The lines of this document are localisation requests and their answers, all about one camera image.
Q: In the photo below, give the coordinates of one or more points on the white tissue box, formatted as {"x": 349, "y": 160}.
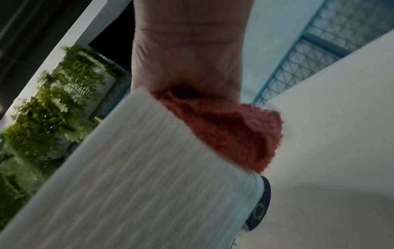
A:
{"x": 138, "y": 182}

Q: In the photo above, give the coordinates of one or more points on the person's right hand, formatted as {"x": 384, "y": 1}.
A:
{"x": 190, "y": 48}

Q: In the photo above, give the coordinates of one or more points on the pink cleaning cloth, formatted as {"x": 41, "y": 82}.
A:
{"x": 237, "y": 136}

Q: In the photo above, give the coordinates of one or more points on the blue mesh fence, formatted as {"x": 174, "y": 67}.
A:
{"x": 326, "y": 45}

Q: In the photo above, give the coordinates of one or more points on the green plant wall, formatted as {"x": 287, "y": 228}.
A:
{"x": 61, "y": 109}

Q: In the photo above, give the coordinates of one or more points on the clear plastic tissue packet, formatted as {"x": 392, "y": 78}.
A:
{"x": 261, "y": 209}

